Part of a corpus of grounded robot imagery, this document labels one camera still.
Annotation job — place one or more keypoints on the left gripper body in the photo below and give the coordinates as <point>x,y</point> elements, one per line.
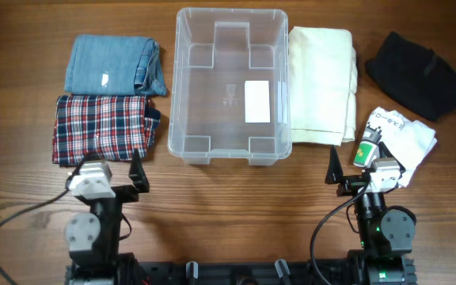
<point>123,193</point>

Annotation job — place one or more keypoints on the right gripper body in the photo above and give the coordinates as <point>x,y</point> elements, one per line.
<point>350,185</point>

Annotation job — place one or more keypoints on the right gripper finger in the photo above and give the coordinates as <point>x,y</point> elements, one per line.
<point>384,152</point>
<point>335,173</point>

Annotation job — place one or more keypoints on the red plaid shirt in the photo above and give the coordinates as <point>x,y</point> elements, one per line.
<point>114,127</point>

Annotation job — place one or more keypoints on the blue denim jeans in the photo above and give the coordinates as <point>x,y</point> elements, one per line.
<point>115,66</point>

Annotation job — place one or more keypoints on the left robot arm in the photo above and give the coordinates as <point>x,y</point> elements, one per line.
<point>94,237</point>

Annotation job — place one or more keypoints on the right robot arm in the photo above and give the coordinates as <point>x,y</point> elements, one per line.
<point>386,232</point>

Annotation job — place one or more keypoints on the white label in container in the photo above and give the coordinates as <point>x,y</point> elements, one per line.
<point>257,102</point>

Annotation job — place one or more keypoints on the clear plastic storage container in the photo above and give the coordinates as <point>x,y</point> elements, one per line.
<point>216,51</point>

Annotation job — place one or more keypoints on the white printed t-shirt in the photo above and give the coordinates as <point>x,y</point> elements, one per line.
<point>407,141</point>

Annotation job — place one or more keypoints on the folded black garment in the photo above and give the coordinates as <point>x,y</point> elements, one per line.
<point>414,76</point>

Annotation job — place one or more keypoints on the folded cream cloth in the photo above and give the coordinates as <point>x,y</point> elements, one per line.
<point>323,80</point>

